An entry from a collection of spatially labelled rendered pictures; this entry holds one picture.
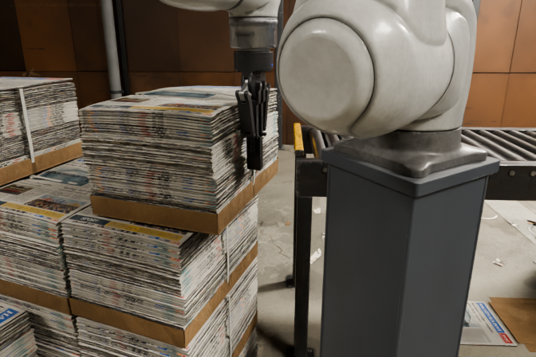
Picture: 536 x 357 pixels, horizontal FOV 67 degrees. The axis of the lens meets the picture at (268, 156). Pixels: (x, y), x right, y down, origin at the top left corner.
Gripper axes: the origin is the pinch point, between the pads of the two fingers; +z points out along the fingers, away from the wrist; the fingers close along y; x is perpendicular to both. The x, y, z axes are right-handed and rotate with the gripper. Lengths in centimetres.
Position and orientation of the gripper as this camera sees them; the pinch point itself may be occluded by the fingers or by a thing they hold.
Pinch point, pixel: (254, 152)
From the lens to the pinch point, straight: 82.5
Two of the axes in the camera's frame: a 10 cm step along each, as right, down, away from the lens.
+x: 9.4, 1.0, -3.3
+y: -3.5, 2.7, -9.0
